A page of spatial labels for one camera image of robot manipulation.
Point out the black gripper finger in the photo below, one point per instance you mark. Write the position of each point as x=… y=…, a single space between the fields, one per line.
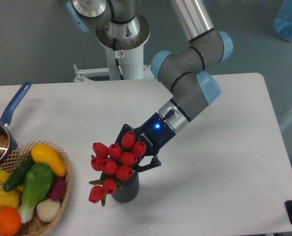
x=155 y=162
x=126 y=137

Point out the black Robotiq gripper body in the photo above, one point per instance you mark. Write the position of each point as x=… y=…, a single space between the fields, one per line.
x=155 y=133

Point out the red tulip bouquet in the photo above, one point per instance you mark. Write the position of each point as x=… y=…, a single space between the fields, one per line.
x=115 y=163

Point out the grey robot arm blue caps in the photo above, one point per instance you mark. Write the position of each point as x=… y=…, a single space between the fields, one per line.
x=184 y=75

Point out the dark grey ribbed vase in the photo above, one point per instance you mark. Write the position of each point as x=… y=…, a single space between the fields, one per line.
x=129 y=190

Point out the purple red onion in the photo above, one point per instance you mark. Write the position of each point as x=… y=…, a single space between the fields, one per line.
x=58 y=190

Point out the yellow squash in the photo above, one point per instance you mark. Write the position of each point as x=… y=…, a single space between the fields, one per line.
x=42 y=153

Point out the green bok choy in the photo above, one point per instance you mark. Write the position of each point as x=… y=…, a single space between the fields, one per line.
x=37 y=183

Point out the woven wicker basket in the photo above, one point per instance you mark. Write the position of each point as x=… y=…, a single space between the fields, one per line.
x=36 y=227

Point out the white garlic bulb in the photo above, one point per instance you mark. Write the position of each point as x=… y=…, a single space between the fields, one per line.
x=48 y=209

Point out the green cucumber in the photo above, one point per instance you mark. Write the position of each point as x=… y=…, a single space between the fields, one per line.
x=18 y=175

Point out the yellow banana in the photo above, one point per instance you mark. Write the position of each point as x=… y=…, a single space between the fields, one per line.
x=4 y=175

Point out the yellow bell pepper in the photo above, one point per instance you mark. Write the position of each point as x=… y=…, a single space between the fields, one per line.
x=9 y=199

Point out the orange fruit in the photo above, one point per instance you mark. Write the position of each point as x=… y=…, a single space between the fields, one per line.
x=10 y=221

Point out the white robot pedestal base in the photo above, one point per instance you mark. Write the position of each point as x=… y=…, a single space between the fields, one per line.
x=124 y=50

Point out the blue handled saucepan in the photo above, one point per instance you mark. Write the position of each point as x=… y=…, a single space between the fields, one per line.
x=6 y=118

